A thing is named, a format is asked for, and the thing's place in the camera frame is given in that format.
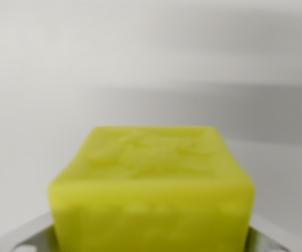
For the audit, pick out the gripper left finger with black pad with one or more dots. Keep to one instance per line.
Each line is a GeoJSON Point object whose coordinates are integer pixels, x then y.
{"type": "Point", "coordinates": [39, 240]}

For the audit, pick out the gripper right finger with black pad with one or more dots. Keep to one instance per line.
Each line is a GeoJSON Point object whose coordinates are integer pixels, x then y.
{"type": "Point", "coordinates": [261, 241]}

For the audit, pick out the yellow cube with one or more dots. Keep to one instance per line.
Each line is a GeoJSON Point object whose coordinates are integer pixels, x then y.
{"type": "Point", "coordinates": [151, 199]}

